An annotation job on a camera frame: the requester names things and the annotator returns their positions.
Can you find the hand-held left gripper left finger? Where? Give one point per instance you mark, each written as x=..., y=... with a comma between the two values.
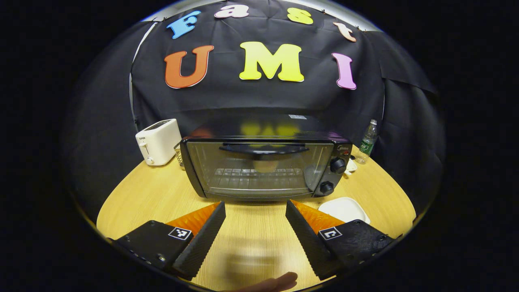
x=202, y=239

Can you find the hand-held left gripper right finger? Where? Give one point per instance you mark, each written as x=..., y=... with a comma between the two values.
x=306, y=237

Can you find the black electric oven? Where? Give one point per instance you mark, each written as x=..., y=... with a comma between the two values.
x=316, y=162

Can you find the white square plate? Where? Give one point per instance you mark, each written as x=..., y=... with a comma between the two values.
x=342, y=209

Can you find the white toaster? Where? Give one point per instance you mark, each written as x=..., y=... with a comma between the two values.
x=160, y=142

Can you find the clear plastic water bottle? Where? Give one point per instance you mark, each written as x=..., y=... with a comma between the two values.
x=367, y=142

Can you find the black backdrop cloth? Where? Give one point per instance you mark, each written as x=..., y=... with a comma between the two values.
x=263, y=97

